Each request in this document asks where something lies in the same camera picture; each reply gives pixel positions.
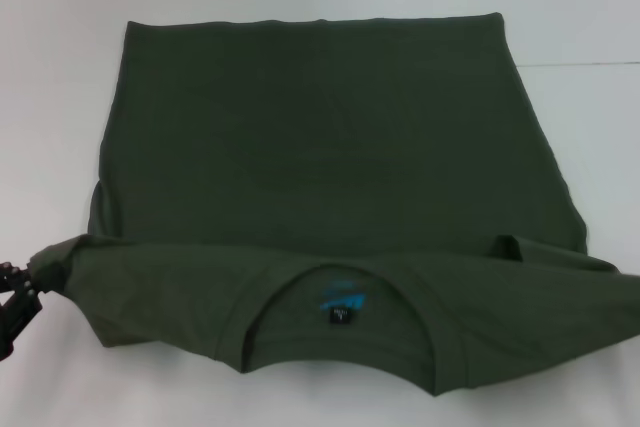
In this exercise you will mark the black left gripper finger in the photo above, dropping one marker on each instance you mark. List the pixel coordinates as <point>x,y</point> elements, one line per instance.
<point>25,288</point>
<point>15,272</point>

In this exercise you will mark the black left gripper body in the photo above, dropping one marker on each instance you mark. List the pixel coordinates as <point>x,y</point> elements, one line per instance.
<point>17,327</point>

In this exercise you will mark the dark green printed T-shirt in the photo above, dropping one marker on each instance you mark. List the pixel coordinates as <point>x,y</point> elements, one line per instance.
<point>320,147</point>

